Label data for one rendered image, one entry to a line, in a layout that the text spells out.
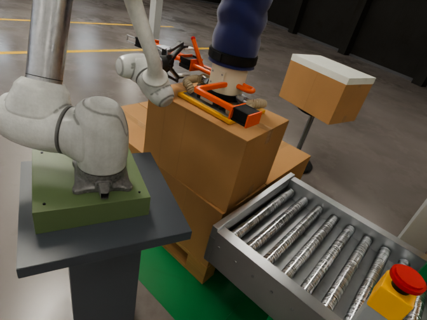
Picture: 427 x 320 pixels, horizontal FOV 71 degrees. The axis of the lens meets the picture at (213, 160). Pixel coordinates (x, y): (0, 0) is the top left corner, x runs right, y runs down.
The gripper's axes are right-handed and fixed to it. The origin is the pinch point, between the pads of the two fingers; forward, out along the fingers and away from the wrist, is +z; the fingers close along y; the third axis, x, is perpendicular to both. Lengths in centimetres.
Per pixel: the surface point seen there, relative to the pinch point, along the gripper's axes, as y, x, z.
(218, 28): -21.9, 22.8, -9.0
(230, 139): 16, 49, -19
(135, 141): 53, -18, -16
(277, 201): 53, 68, 12
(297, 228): 52, 85, 2
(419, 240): 77, 138, 94
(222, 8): -29.6, 23.5, -9.9
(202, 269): 97, 54, -20
